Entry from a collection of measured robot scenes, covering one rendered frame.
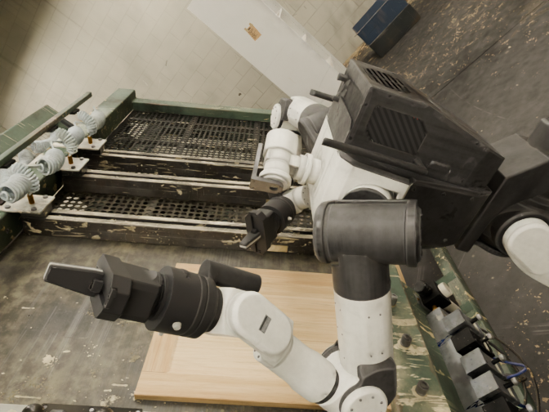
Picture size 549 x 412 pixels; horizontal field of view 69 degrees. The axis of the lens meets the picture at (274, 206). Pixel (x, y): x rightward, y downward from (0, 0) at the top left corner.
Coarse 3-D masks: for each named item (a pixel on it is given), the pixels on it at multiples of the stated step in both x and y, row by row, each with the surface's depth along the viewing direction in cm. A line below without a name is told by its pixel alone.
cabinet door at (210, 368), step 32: (288, 288) 119; (320, 288) 121; (320, 320) 110; (160, 352) 96; (192, 352) 97; (224, 352) 98; (320, 352) 101; (160, 384) 89; (192, 384) 90; (224, 384) 91; (256, 384) 91
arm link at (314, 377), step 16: (304, 352) 64; (336, 352) 72; (288, 368) 62; (304, 368) 63; (320, 368) 64; (336, 368) 69; (288, 384) 65; (304, 384) 63; (320, 384) 64; (336, 384) 66; (352, 384) 64; (320, 400) 65; (336, 400) 65
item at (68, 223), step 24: (24, 168) 122; (24, 216) 128; (48, 216) 129; (72, 216) 132; (96, 216) 132; (120, 216) 133; (144, 216) 134; (120, 240) 133; (144, 240) 133; (168, 240) 133; (192, 240) 132; (216, 240) 132; (240, 240) 132; (288, 240) 132; (312, 240) 132
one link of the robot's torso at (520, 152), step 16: (544, 128) 75; (496, 144) 83; (512, 144) 80; (528, 144) 78; (544, 144) 75; (512, 160) 77; (528, 160) 75; (544, 160) 73; (496, 176) 77; (512, 176) 74; (528, 176) 74; (544, 176) 74; (496, 192) 76; (512, 192) 76; (528, 192) 76; (544, 192) 76; (480, 208) 79; (496, 208) 78; (480, 224) 79; (464, 240) 82; (480, 240) 87
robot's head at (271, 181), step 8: (256, 160) 77; (256, 168) 76; (256, 176) 78; (264, 176) 76; (272, 176) 75; (280, 176) 75; (256, 184) 76; (264, 184) 76; (272, 184) 75; (280, 184) 75; (288, 184) 77; (272, 192) 78; (280, 192) 77
